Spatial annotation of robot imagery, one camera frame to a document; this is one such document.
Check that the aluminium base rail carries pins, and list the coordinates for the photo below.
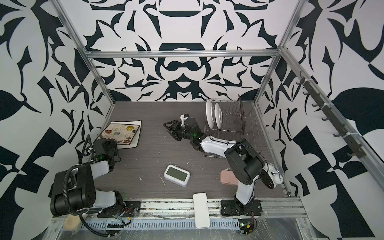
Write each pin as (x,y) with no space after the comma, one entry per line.
(185,214)

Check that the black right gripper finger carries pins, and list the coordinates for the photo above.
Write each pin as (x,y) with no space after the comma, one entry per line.
(171,124)
(174,132)

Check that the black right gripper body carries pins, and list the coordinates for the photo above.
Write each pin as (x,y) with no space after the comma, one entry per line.
(183,132)

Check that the black square plate gold rim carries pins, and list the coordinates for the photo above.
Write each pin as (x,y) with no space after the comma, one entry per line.
(242,116)

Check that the chrome wire dish rack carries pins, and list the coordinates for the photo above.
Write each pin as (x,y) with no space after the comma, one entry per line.
(231,127)

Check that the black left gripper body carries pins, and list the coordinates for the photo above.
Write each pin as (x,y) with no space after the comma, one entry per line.
(112,145)

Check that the small circuit board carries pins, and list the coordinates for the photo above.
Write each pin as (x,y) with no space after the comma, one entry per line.
(247,226)

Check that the black wall hook rail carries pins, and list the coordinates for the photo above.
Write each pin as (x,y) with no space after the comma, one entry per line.
(333,115)

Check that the white digital clock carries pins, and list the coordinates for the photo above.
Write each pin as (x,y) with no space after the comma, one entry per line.
(177,175)

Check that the beige foam roll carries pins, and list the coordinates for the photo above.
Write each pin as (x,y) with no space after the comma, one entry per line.
(71,222)

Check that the aluminium cage frame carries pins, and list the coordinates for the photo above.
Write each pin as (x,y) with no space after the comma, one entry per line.
(200,50)

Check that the white square plate black rim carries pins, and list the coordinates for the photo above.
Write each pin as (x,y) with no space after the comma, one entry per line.
(135,140)

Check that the white rectangular box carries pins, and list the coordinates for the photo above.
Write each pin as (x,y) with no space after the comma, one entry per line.
(201,211)

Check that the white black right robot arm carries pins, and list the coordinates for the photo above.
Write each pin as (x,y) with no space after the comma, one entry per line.
(246,163)

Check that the small white round plate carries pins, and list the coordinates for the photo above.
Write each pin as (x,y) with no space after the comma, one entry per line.
(210,114)

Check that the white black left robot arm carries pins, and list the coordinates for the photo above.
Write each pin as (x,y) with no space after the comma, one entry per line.
(74,193)

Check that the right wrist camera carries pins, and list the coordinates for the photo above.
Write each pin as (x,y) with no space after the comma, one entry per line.
(183,119)

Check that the pink flat case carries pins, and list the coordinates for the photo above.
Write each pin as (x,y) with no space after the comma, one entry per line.
(228,178)

